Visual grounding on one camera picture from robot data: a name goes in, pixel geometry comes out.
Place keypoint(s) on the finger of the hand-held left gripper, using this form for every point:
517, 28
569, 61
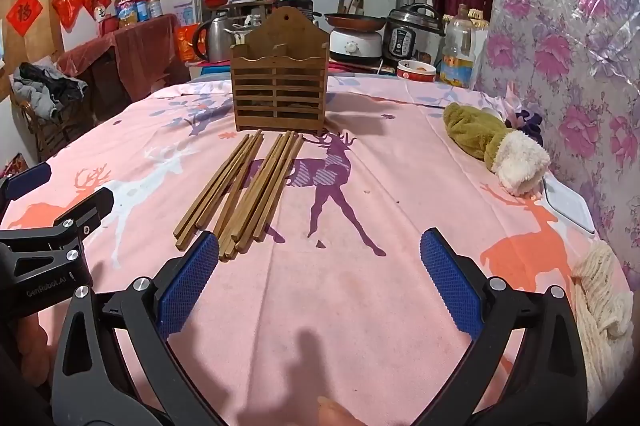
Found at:
30, 180
85, 208

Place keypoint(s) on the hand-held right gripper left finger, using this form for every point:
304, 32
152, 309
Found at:
187, 288

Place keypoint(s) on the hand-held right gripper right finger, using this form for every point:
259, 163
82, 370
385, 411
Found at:
450, 281

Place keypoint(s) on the pile of wooden chopsticks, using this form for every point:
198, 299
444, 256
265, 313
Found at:
260, 191

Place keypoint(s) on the wooden chopstick holder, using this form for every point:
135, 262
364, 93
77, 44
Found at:
280, 91

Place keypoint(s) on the person's right hand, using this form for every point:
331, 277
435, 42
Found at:
337, 413

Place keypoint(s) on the wooden chair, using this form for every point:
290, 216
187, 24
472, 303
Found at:
60, 131

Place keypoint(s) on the pile of grey clothes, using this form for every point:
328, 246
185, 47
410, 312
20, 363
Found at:
45, 89

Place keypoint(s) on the wooden door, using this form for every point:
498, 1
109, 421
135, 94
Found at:
35, 51

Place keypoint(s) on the pink deer printed blanket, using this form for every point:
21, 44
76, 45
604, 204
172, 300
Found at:
320, 301

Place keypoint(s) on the white flat box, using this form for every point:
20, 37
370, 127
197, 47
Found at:
570, 208

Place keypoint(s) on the olive and white plush toy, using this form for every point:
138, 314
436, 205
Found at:
475, 131

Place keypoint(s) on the cream knitted cloth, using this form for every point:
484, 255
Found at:
600, 306

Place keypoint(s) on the large red diamond paper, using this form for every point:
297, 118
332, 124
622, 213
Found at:
24, 12

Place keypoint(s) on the table with red cloth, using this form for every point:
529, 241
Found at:
135, 46

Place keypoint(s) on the purple cloth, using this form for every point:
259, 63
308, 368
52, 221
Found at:
525, 124

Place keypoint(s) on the small red diamond paper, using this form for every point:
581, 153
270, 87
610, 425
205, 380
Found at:
96, 1

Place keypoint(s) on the orange boxes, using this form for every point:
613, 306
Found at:
185, 44

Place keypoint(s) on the red and white bowl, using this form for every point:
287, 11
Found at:
416, 71

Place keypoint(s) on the steel kettle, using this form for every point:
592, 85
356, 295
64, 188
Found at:
220, 39

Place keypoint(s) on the clear oil bottle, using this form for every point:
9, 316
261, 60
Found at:
457, 56

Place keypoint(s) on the steel pressure cooker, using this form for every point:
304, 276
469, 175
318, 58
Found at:
412, 36

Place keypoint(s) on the white electric cooker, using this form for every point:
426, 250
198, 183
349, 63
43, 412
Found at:
355, 46

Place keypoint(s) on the dark frying pan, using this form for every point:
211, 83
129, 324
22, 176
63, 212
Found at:
355, 22

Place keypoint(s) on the floral plastic wall sheet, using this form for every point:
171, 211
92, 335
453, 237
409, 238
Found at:
575, 56

